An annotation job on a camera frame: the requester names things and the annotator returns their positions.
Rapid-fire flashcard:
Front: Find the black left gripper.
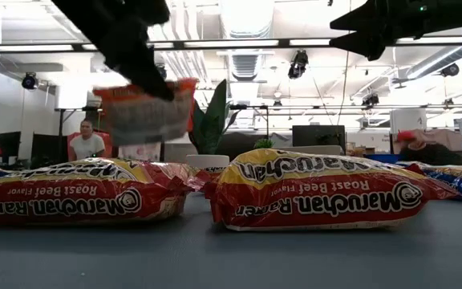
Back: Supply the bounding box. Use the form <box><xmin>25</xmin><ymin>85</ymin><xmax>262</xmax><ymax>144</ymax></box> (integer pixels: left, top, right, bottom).
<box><xmin>50</xmin><ymin>0</ymin><xmax>176</xmax><ymax>101</ymax></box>

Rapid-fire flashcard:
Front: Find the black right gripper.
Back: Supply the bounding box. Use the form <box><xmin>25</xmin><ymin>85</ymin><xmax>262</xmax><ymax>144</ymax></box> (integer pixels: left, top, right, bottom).
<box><xmin>329</xmin><ymin>0</ymin><xmax>462</xmax><ymax>62</ymax></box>

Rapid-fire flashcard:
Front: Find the orange Maruchan ramen pack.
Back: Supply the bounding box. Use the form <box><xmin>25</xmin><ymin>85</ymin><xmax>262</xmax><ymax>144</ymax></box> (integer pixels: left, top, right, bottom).
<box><xmin>93</xmin><ymin>78</ymin><xmax>199</xmax><ymax>146</ymax></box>

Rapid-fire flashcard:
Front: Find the red Roast Beef ramen pack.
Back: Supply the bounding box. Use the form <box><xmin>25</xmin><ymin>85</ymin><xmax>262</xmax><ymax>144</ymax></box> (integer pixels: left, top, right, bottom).
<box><xmin>203</xmin><ymin>148</ymin><xmax>461</xmax><ymax>233</ymax></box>
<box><xmin>0</xmin><ymin>157</ymin><xmax>212</xmax><ymax>228</ymax></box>

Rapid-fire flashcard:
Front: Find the floral print poster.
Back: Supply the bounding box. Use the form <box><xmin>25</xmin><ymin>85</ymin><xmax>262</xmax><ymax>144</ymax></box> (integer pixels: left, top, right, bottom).
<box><xmin>118</xmin><ymin>142</ymin><xmax>162</xmax><ymax>161</ymax></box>

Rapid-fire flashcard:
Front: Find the white boxy unit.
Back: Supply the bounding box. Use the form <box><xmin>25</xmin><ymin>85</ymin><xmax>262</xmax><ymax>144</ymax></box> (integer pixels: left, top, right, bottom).
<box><xmin>390</xmin><ymin>108</ymin><xmax>428</xmax><ymax>135</ymax></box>
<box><xmin>55</xmin><ymin>83</ymin><xmax>89</xmax><ymax>110</ymax></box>

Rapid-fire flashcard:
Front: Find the green snake plant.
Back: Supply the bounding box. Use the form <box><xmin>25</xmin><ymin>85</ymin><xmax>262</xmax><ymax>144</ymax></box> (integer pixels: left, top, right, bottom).
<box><xmin>188</xmin><ymin>79</ymin><xmax>241</xmax><ymax>156</ymax></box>

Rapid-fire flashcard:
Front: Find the person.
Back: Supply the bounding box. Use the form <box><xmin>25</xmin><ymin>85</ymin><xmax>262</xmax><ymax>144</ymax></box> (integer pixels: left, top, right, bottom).
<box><xmin>395</xmin><ymin>130</ymin><xmax>462</xmax><ymax>166</ymax></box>
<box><xmin>69</xmin><ymin>119</ymin><xmax>107</xmax><ymax>161</ymax></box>

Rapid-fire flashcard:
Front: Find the white round plant pot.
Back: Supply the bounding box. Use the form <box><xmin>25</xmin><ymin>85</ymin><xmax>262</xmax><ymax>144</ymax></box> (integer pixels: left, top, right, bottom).
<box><xmin>185</xmin><ymin>154</ymin><xmax>231</xmax><ymax>169</ymax></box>

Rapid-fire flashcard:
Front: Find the blue plastic tub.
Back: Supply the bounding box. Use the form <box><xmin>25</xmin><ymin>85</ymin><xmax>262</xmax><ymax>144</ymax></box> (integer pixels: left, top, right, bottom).
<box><xmin>365</xmin><ymin>153</ymin><xmax>400</xmax><ymax>165</ymax></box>

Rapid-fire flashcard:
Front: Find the silver ventilation duct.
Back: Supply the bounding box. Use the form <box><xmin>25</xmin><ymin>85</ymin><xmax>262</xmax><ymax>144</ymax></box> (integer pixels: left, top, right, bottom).
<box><xmin>219</xmin><ymin>0</ymin><xmax>275</xmax><ymax>81</ymax></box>
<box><xmin>405</xmin><ymin>44</ymin><xmax>462</xmax><ymax>80</ymax></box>

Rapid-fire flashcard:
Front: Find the black metal stand frame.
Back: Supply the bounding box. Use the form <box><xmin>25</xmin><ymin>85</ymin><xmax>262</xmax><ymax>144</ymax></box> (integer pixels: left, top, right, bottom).
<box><xmin>54</xmin><ymin>106</ymin><xmax>103</xmax><ymax>161</ymax></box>

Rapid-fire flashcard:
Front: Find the black camera stand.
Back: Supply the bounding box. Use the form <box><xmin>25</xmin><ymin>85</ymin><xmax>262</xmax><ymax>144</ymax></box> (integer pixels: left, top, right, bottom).
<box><xmin>229</xmin><ymin>103</ymin><xmax>271</xmax><ymax>140</ymax></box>

